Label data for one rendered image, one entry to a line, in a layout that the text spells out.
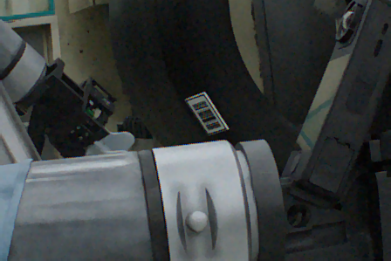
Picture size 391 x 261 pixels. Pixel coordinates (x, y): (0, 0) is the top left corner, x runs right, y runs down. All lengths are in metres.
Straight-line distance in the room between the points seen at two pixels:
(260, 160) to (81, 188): 0.09
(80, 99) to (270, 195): 0.73
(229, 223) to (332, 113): 0.08
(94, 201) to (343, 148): 0.12
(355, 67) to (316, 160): 0.05
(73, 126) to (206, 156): 0.72
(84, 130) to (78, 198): 0.75
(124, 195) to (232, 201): 0.05
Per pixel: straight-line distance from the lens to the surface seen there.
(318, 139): 0.42
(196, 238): 0.40
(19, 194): 0.40
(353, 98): 0.42
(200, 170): 0.40
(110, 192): 0.40
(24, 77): 1.09
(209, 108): 1.16
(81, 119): 1.11
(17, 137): 0.53
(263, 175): 0.41
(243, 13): 1.62
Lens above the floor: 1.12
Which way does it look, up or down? 3 degrees down
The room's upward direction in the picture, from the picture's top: 6 degrees counter-clockwise
